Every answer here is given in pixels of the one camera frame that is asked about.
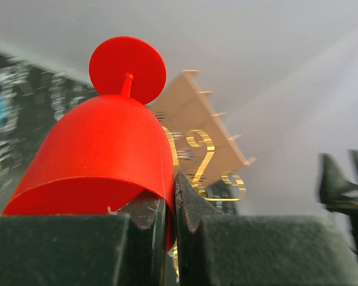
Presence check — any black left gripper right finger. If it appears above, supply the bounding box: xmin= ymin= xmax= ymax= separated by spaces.
xmin=174 ymin=172 xmax=358 ymax=285

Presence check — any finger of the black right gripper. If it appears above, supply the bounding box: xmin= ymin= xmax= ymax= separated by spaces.
xmin=319 ymin=150 xmax=358 ymax=256

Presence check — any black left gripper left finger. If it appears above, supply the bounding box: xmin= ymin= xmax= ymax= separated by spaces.
xmin=0 ymin=191 xmax=166 ymax=285

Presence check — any red wine glass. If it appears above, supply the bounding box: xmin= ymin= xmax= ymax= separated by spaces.
xmin=2 ymin=36 xmax=175 ymax=248

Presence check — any pink plastic file organizer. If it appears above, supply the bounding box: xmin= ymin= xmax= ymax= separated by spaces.
xmin=148 ymin=70 xmax=255 ymax=186

